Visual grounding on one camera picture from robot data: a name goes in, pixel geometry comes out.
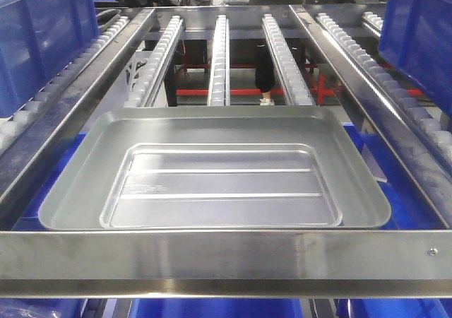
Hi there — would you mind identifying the small silver ribbed tray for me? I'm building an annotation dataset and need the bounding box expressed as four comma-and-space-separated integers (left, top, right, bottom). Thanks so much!
100, 143, 343, 229

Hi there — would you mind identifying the large silver tray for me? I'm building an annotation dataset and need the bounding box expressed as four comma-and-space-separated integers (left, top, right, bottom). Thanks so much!
39, 106, 391, 230

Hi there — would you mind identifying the person in black trousers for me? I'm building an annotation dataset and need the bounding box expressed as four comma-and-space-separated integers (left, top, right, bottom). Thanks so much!
249, 0, 303, 106

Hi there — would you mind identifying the blue bin under trays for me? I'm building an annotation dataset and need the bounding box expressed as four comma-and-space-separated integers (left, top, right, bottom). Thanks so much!
13, 122, 439, 231

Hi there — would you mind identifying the steel front rack bar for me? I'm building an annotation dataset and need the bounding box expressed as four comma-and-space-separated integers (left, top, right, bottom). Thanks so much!
1, 229, 451, 298

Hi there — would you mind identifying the blue bin upper left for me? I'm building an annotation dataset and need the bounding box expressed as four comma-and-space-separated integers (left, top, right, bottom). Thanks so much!
1, 0, 99, 117

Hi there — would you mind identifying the blue bin upper right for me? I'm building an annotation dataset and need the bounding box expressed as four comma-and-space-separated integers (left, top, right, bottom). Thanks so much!
379, 0, 451, 115

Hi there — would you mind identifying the middle roller rail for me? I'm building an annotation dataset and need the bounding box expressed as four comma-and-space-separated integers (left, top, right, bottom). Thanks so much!
207, 15, 230, 106

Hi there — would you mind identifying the roller rail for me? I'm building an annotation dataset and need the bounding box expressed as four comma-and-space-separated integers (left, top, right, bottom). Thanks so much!
124, 16, 183, 107
207, 15, 230, 106
1, 15, 130, 153
316, 13, 451, 160
262, 13, 314, 106

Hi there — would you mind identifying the right centre roller rail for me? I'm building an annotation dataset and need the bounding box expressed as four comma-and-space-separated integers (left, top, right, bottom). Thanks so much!
262, 13, 314, 106

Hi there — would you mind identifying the left centre roller rail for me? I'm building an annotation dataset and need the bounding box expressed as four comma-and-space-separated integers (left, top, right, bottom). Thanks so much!
124, 16, 183, 107

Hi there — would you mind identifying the red metal frame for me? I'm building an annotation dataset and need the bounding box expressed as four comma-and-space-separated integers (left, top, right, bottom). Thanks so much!
174, 61, 424, 106

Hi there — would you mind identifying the far left roller rail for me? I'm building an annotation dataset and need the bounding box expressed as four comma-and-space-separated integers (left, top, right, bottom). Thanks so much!
1, 15, 130, 153

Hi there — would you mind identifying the far right roller rail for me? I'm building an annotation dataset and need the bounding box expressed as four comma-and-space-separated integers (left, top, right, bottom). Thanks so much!
316, 13, 451, 160

